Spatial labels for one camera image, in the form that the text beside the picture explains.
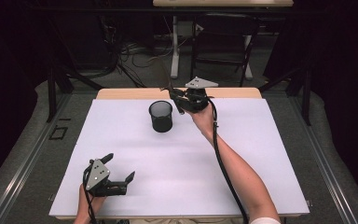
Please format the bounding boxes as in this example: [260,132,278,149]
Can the person's right hand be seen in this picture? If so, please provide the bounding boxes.
[188,102,219,145]

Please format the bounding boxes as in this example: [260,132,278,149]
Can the black chair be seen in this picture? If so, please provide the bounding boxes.
[190,13,260,88]

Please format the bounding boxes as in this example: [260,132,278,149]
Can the aluminium floor rail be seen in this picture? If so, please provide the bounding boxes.
[292,92,358,224]
[0,92,73,224]

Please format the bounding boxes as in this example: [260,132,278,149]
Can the person's left hand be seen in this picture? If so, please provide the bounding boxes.
[74,183,107,224]

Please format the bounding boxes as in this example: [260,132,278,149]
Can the black metal stand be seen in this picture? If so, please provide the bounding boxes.
[257,60,313,127]
[45,18,104,124]

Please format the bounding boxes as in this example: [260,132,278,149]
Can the white table cover sheet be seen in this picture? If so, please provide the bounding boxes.
[48,98,310,217]

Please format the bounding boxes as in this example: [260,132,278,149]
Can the wooden desk with white legs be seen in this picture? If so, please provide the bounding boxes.
[152,0,295,80]

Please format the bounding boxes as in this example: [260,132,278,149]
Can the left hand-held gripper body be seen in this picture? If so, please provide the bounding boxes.
[82,158,129,198]

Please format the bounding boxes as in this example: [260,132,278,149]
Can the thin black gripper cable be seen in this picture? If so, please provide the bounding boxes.
[82,159,99,224]

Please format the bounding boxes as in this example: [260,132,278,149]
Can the black mesh pen holder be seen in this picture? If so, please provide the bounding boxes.
[148,100,173,133]

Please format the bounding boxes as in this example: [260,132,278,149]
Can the thick black gripper cable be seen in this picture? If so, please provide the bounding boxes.
[207,96,250,224]

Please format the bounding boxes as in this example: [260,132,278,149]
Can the tangle of floor cables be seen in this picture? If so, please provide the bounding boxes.
[96,15,175,89]

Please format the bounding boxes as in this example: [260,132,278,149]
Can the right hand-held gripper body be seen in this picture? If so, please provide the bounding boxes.
[176,76,219,114]

